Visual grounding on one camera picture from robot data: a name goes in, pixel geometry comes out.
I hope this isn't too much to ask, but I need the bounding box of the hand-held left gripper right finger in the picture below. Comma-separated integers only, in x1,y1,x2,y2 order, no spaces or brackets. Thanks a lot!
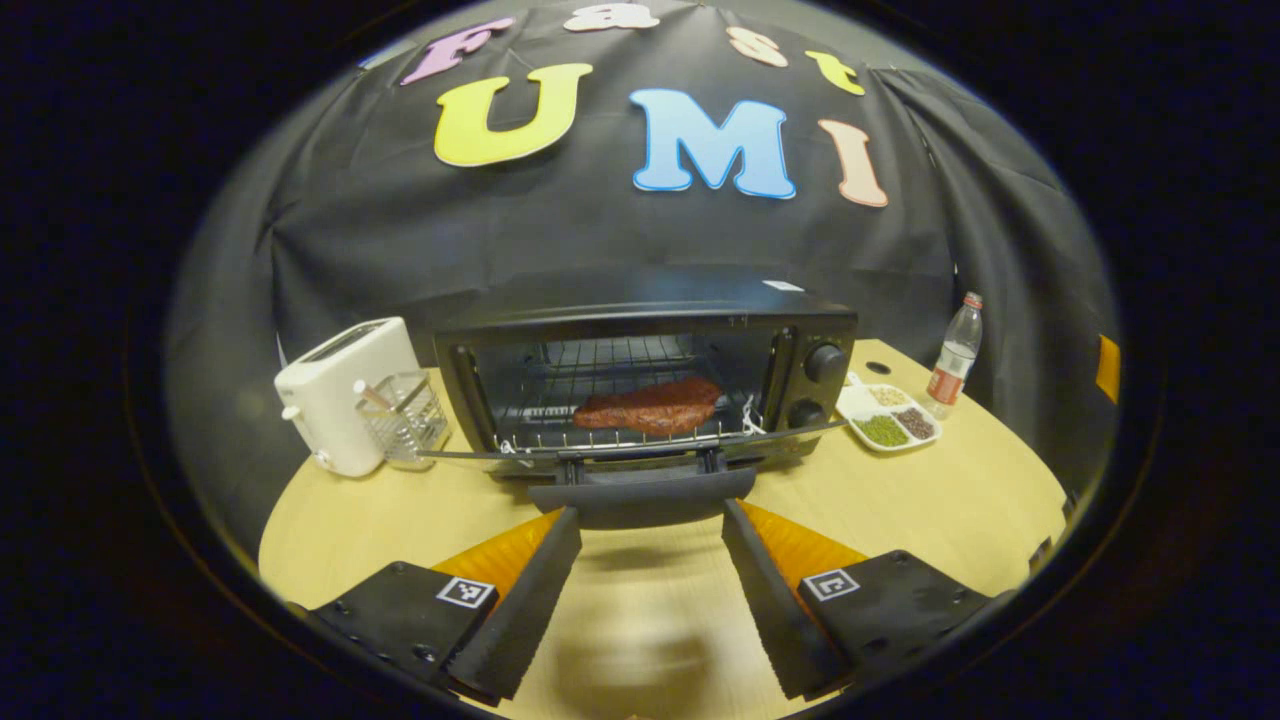
722,498,1011,701

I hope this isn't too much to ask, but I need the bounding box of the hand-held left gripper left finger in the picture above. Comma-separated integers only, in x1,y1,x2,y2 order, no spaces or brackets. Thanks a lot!
300,505,583,703

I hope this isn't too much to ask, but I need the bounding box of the red raw meat steak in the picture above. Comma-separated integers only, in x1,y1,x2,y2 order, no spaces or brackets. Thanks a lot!
572,376,723,437

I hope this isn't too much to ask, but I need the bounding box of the black electric oven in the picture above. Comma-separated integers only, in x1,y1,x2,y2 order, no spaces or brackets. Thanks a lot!
432,300,859,529

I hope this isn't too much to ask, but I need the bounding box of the clear bottle with red label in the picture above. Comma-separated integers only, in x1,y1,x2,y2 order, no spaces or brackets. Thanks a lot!
925,292,984,421

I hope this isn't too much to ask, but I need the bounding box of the white divided plate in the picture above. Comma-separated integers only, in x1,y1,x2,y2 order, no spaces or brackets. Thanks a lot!
836,372,943,453

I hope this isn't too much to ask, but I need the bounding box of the white toaster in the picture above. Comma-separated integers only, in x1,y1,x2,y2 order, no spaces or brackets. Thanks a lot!
274,317,421,478

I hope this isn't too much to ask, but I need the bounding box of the black backdrop cloth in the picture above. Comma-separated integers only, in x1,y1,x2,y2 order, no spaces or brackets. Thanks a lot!
165,0,1121,541

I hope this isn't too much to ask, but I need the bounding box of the wire mesh utensil basket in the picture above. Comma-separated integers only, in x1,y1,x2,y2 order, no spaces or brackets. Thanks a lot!
355,370,451,471

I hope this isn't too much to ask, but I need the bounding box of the wire oven rack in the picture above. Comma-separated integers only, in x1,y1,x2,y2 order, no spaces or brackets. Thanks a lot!
495,335,756,451

